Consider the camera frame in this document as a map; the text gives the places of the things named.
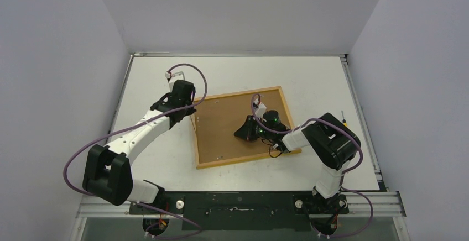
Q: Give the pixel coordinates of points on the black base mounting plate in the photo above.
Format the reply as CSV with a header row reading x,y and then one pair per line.
x,y
252,210

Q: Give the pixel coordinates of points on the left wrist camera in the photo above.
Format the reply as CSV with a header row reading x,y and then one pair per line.
x,y
174,76

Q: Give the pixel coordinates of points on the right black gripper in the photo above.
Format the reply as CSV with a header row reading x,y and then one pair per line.
x,y
250,129

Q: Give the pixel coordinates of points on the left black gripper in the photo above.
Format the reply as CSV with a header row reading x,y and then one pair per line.
x,y
191,111

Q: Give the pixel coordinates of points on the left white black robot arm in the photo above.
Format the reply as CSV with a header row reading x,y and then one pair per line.
x,y
108,173

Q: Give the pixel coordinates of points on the yellow wooden photo frame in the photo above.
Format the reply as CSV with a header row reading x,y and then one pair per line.
x,y
219,116

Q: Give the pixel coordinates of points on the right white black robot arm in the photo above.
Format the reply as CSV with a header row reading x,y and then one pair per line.
x,y
329,138

